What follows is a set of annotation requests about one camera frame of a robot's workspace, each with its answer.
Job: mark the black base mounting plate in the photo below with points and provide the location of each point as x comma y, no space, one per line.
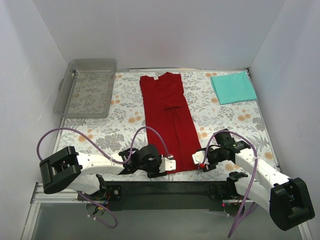
168,195

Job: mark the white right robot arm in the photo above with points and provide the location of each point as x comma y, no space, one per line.
286,199

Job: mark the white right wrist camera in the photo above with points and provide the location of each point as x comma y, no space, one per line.
200,160

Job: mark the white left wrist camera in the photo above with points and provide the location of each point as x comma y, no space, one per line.
168,164

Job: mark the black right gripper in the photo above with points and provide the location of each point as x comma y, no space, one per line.
206,167

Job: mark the folded teal t shirt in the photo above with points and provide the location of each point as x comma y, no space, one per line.
233,88

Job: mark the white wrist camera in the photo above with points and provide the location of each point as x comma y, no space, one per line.
200,160
168,164

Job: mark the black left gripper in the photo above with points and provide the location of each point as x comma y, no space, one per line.
157,171

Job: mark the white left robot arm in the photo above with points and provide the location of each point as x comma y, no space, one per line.
69,169

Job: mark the red t shirt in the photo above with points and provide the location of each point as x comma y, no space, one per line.
166,110

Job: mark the clear plastic bin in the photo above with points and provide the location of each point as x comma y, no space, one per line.
85,92

